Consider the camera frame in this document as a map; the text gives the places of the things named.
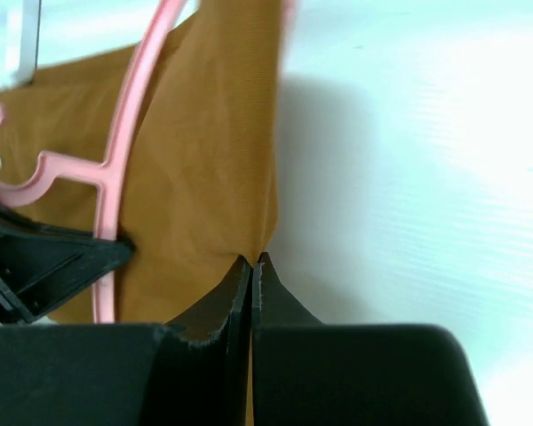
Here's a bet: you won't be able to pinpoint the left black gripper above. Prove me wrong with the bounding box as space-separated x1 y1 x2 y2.
0 203 135 324

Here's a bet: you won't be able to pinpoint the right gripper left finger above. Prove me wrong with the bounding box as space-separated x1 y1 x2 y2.
0 259 251 425

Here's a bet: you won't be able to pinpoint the brown trousers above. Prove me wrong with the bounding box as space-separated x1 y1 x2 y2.
0 1 295 322

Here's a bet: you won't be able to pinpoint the white metal clothes rack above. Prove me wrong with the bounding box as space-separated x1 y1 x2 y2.
4 0 42 87

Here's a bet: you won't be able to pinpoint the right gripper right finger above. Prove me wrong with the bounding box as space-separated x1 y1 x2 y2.
251 254 488 426

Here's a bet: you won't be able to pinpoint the pink plastic hanger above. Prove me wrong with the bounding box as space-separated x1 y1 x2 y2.
0 0 298 324

